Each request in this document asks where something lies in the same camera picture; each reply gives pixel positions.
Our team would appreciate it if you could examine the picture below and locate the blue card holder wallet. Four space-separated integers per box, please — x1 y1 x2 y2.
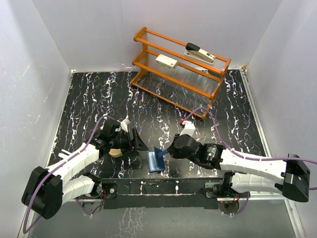
147 147 167 173

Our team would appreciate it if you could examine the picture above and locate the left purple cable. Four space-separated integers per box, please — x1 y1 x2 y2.
22 115 119 234

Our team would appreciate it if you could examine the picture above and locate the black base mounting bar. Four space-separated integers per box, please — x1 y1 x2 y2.
100 178 251 210

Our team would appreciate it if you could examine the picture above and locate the aluminium frame rail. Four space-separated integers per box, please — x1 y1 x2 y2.
239 65 306 238

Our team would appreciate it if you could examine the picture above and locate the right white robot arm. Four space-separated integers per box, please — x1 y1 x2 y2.
167 134 311 203

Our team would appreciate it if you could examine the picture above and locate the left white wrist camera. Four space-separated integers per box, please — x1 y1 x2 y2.
118 118 130 132

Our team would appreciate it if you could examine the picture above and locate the white staples box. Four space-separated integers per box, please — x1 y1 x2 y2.
156 54 178 70

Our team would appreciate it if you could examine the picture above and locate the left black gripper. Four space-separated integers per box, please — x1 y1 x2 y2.
110 128 148 157

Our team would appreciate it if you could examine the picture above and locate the black and beige stapler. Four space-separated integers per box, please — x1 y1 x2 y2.
184 43 216 65

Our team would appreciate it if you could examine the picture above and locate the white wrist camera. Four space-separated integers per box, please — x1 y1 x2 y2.
180 119 196 136
118 118 130 132

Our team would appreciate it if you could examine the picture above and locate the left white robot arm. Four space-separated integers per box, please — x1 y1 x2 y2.
21 119 148 219

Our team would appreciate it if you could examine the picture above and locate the orange wooden three-tier rack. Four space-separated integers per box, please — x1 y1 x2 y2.
131 27 231 112

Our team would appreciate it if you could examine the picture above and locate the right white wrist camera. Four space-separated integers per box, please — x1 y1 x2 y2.
180 119 196 136

